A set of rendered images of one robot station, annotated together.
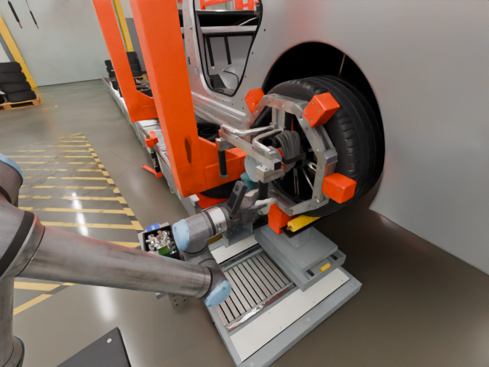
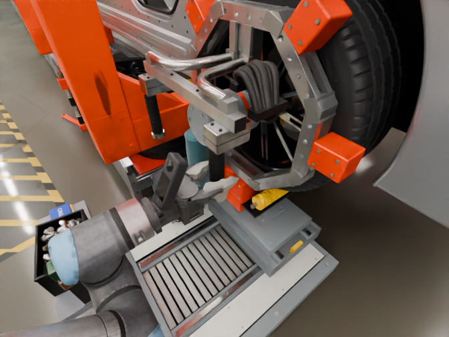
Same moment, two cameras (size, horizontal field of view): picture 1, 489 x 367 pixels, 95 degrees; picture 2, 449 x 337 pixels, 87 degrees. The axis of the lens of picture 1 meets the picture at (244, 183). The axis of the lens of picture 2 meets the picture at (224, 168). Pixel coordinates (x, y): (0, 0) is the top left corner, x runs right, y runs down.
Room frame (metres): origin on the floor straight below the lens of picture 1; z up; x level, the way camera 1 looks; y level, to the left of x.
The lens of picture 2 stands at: (0.28, -0.04, 1.21)
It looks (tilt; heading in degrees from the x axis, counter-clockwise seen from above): 42 degrees down; 353
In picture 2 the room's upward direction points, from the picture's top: straight up
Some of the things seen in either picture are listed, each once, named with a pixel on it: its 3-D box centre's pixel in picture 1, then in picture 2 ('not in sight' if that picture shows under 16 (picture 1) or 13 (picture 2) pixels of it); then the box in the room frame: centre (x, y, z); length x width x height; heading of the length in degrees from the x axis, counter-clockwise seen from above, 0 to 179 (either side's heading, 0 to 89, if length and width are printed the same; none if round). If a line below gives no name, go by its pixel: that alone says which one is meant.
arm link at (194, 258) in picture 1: (198, 255); (109, 277); (0.54, 0.18, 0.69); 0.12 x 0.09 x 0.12; 30
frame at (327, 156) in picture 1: (281, 157); (245, 107); (0.96, -0.19, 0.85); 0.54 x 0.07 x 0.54; 30
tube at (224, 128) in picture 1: (247, 120); (190, 43); (0.98, -0.03, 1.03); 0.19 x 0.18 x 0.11; 120
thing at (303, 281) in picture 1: (296, 246); (260, 218); (1.04, -0.33, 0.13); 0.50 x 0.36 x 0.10; 30
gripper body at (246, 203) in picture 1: (237, 212); (174, 204); (0.63, 0.03, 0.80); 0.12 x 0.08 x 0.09; 120
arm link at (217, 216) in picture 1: (217, 220); (137, 221); (0.59, 0.10, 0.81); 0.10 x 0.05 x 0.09; 30
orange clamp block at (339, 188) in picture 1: (338, 187); (334, 156); (0.69, -0.35, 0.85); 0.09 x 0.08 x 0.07; 30
